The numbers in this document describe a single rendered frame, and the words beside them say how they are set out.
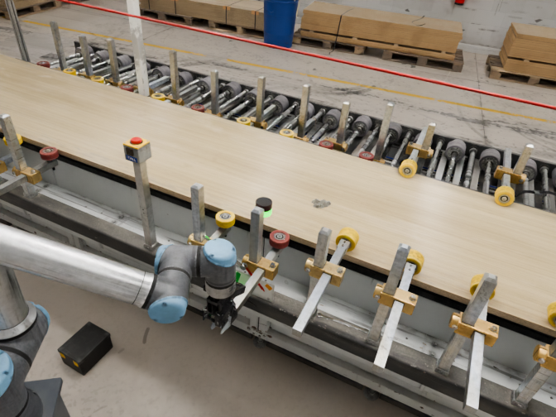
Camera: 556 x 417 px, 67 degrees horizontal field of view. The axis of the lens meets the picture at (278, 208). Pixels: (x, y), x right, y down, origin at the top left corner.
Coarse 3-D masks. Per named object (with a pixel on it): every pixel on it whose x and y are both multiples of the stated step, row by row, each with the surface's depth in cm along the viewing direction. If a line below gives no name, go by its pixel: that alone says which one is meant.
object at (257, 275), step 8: (272, 248) 167; (272, 256) 163; (256, 272) 156; (264, 272) 158; (248, 280) 152; (256, 280) 152; (248, 288) 149; (240, 296) 146; (248, 296) 149; (240, 304) 144
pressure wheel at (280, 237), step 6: (270, 234) 166; (276, 234) 167; (282, 234) 167; (288, 234) 167; (270, 240) 165; (276, 240) 164; (282, 240) 164; (288, 240) 165; (276, 246) 164; (282, 246) 164
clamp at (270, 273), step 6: (246, 258) 160; (264, 258) 160; (252, 264) 158; (258, 264) 158; (264, 264) 158; (270, 264) 158; (276, 264) 158; (252, 270) 160; (264, 270) 157; (270, 270) 156; (276, 270) 159; (264, 276) 159; (270, 276) 158
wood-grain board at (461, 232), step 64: (0, 64) 290; (0, 128) 220; (64, 128) 224; (128, 128) 229; (192, 128) 234; (256, 128) 240; (256, 192) 190; (320, 192) 194; (384, 192) 197; (448, 192) 201; (384, 256) 162; (448, 256) 164; (512, 256) 167; (512, 320) 144
